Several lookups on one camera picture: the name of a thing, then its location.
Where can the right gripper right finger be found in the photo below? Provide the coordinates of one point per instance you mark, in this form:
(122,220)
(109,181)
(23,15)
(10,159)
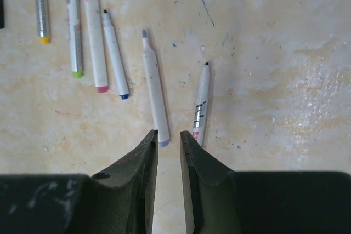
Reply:
(218,199)

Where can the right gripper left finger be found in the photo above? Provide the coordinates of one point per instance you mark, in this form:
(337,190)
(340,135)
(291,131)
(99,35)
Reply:
(118,199)

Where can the dark green cap marker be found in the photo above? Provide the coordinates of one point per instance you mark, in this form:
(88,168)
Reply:
(200,115)

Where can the lilac cap paint marker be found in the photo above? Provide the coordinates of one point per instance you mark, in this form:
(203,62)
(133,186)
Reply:
(155,91)

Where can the blue cap white marker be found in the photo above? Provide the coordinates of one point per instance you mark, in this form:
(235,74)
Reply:
(115,56)

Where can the lime cap white marker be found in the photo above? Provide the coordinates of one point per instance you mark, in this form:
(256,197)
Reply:
(75,39)

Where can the pink cap paint marker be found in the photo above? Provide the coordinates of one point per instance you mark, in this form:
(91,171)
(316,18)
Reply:
(96,42)

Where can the yellow marker pen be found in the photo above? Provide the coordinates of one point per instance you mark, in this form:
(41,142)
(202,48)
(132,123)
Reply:
(43,21)

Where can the black orange highlighter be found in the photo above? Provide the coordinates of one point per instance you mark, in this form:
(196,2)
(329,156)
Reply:
(2,15)

